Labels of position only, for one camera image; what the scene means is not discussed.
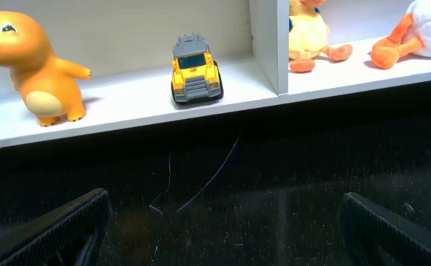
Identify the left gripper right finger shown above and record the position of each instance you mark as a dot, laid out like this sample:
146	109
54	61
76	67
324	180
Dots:
389	236

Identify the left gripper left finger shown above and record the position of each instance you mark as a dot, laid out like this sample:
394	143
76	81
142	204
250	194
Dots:
52	232

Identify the grey and yellow toy truck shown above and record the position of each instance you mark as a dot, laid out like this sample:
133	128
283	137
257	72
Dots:
196	74

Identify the orange dinosaur toy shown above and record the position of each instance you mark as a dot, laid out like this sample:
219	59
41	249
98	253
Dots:
37	74

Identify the white shelf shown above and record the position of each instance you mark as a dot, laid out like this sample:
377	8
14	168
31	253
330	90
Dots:
145	94

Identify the white plush duck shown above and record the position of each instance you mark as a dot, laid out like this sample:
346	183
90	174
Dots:
429	33

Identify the yellow plush duck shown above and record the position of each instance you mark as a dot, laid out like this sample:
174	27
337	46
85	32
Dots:
307	33

